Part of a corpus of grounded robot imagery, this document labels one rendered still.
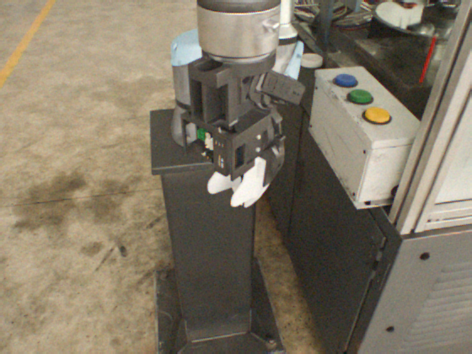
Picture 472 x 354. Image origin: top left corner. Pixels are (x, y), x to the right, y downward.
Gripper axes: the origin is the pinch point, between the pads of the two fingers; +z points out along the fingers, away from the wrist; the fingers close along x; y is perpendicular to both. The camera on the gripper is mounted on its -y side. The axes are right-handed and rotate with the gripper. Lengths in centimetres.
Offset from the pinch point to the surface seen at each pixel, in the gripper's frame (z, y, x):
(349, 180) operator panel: 13.2, -26.9, 2.9
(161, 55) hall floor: 91, -167, -224
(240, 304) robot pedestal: 73, -23, -20
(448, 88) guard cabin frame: -10.5, -24.0, 14.2
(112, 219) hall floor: 91, -28, -98
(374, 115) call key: 0.3, -30.1, 3.4
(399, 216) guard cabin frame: 14.6, -25.5, 13.5
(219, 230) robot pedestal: 38.9, -19.1, -23.8
